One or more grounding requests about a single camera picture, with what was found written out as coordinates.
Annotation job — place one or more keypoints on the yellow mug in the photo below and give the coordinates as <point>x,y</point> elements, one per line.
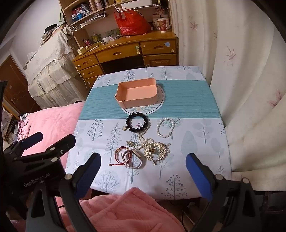
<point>81,51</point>

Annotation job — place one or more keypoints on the pink plastic box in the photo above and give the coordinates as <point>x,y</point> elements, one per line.
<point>136,92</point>

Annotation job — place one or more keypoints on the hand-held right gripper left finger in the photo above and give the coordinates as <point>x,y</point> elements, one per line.
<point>87,174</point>

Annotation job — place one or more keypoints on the wooden desk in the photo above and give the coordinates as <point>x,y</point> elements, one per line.
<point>125,52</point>

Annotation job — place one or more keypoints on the pink bedspread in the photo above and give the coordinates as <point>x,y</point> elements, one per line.
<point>55,120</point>

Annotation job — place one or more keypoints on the small gold hair clip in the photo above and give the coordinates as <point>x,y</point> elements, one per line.
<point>130,143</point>

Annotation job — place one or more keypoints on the wooden desk hutch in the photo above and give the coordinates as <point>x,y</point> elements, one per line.
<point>67,9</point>

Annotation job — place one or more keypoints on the white lace cover cloth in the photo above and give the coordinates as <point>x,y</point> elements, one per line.
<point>51,73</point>

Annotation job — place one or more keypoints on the stack of books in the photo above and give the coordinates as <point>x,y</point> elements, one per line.
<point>50,33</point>

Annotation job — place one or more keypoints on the cream floral curtain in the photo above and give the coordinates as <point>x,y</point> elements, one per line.
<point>245,89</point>

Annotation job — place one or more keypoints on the white hanging drawer ornament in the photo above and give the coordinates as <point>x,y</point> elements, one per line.
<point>138,50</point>

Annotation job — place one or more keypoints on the crumpled floral cloth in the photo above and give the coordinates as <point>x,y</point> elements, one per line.
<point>23,127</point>

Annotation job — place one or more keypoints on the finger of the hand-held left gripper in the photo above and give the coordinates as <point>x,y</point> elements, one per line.
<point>33,138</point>
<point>63,142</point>

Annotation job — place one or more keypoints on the floral paper cup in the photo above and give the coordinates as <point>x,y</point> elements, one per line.
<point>162,25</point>

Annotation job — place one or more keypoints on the tree print tablecloth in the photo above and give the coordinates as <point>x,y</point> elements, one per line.
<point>190,100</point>

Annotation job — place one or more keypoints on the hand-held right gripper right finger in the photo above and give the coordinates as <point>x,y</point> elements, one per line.
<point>198,176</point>

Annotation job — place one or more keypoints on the pale pink bangle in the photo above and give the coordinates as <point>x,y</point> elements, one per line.
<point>134,166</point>

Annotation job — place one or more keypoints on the dark red bangle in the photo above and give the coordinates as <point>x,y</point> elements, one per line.
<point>116,156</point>

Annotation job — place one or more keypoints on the red plastic bag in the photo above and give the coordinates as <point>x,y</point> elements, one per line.
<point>131,23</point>

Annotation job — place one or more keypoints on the brown wooden door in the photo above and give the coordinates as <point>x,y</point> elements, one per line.
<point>15,89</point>

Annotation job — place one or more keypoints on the pink fleece robe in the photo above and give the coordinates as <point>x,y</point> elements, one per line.
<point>125,212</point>

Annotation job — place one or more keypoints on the pen holder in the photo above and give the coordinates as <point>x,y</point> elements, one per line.
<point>95,38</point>

